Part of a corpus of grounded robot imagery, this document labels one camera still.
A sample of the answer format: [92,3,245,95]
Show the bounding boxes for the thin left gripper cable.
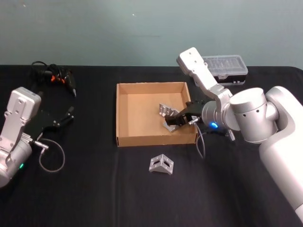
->
[32,139,66,173]

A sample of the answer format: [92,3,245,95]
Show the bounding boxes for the shallow brown cardboard tray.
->
[116,81,198,148]

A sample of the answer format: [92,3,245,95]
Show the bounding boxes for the clear plastic case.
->
[202,55,249,87]

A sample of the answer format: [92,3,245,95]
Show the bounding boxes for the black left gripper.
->
[23,106,75,142]

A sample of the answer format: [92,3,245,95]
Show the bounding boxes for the black corded tool orange parts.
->
[29,61,78,98]

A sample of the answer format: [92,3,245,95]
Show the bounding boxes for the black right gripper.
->
[165,100,207,128]

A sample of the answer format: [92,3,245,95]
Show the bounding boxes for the thin gripper cable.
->
[188,119,236,159]
[32,139,66,173]

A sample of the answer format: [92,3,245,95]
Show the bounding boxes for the silver metal corner bracket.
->
[161,119,179,133]
[148,153,175,175]
[158,102,180,118]

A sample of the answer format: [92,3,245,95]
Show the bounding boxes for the thin right gripper cable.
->
[188,119,236,159]

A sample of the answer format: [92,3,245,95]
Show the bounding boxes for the black table cloth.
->
[0,64,303,227]

